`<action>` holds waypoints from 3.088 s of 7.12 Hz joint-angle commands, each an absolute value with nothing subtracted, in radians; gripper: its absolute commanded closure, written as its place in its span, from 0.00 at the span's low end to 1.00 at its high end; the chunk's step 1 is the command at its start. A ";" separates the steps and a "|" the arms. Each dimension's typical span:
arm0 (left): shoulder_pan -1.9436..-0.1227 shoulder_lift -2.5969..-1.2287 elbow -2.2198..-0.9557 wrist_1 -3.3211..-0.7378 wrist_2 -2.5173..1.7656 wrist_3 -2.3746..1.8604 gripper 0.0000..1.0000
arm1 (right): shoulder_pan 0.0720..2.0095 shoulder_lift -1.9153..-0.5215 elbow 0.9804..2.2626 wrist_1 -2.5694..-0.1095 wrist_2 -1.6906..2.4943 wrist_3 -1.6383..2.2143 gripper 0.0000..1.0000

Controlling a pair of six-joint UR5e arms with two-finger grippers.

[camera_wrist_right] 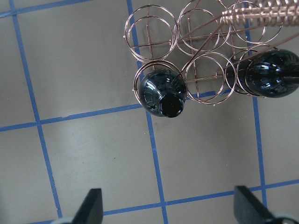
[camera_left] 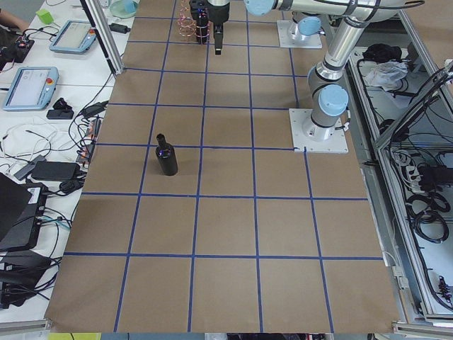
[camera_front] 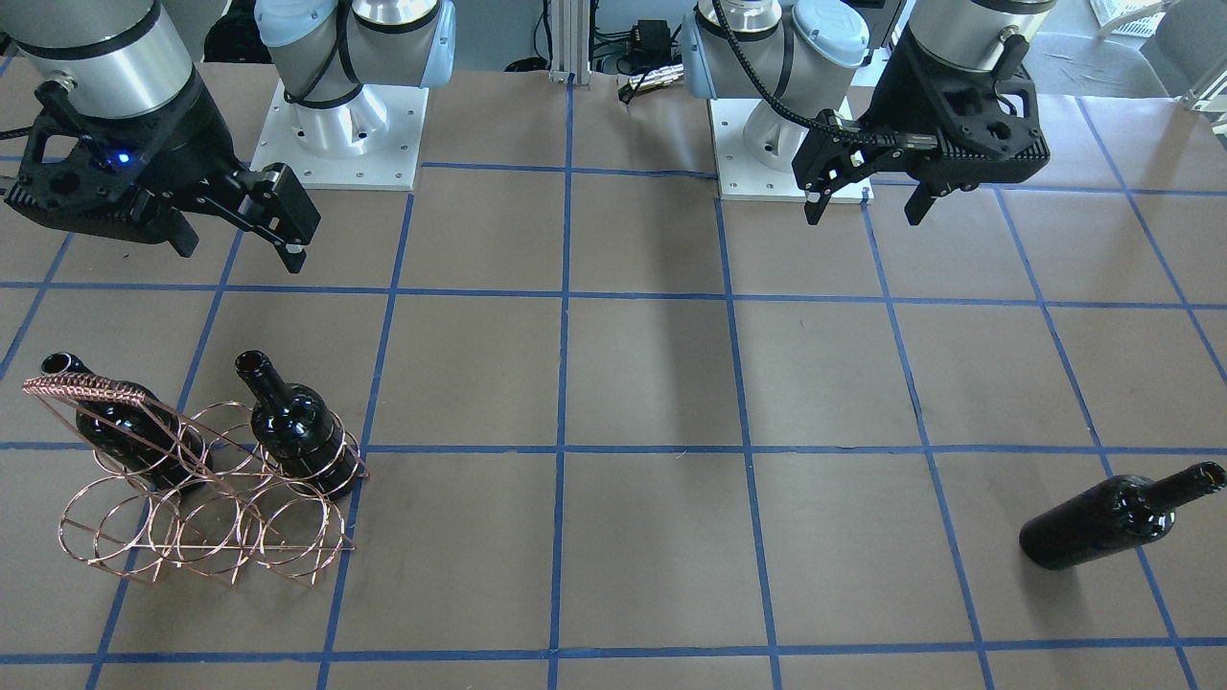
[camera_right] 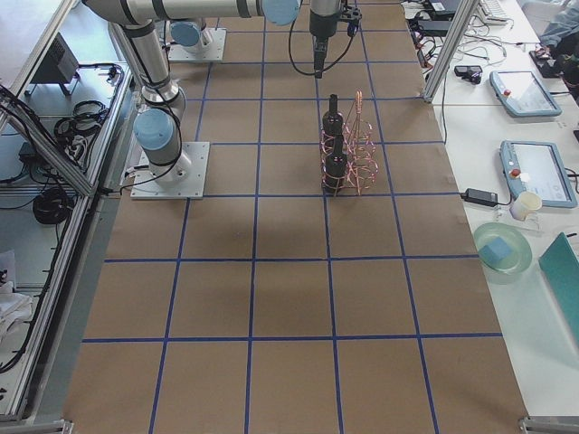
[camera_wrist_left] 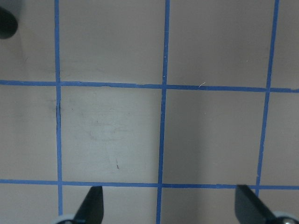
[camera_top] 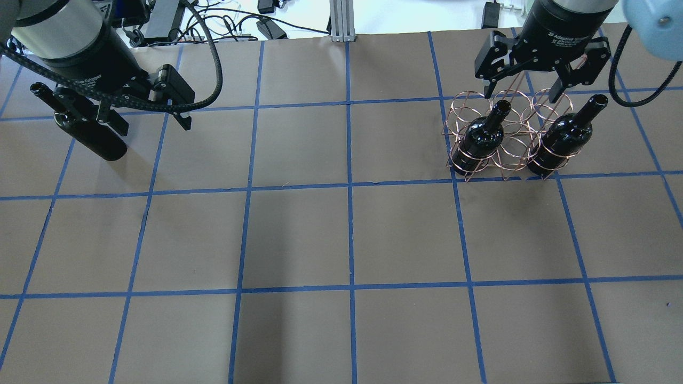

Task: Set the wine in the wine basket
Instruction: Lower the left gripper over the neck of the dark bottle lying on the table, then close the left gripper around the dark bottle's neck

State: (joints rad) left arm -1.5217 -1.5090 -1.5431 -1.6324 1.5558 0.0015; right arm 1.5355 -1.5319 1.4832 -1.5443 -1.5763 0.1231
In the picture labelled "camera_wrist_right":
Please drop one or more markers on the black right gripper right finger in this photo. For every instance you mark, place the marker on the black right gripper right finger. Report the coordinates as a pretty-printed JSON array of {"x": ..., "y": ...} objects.
[{"x": 249, "y": 210}]

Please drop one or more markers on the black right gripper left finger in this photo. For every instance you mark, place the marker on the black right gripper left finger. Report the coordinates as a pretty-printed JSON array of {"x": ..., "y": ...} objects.
[{"x": 91, "y": 209}]

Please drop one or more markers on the dark wine bottle in basket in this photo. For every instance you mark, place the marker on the dark wine bottle in basket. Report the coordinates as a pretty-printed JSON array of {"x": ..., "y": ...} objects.
[{"x": 162, "y": 93}]

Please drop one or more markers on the copper wire wine basket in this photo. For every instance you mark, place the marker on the copper wire wine basket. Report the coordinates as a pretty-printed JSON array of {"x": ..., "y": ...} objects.
[{"x": 205, "y": 39}]

